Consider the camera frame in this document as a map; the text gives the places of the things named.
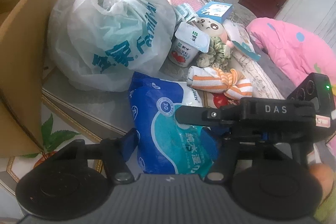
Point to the green scrunchie cloth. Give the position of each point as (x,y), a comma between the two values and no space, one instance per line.
(218,56)

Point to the light blue towel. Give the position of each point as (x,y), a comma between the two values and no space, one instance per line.
(185,13)

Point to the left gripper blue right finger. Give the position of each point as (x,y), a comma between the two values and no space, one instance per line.
(224,154)

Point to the pink plush doll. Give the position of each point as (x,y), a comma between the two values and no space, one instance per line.
(213,29)

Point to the light blue tissue box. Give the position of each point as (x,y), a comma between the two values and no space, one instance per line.
(216,11)

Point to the white yogurt cup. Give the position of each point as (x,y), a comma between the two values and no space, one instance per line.
(189,41)

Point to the brown cardboard box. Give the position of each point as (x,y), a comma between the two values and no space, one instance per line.
(23,38)

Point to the white plastic bag blue print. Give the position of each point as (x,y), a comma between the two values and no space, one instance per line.
(99,44)

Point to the orange striped white towel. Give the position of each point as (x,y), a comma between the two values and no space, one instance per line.
(232,84)

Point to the white striped blanket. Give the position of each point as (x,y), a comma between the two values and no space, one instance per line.
(265,76)

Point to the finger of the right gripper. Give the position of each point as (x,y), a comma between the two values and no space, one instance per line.
(202,116)
(231,134)

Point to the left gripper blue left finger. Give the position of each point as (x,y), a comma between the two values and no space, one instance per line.
(115,153)

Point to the person right hand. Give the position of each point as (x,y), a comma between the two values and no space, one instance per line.
(324,174)

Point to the blue wet wipes pack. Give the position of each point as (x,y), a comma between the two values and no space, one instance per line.
(164,145)

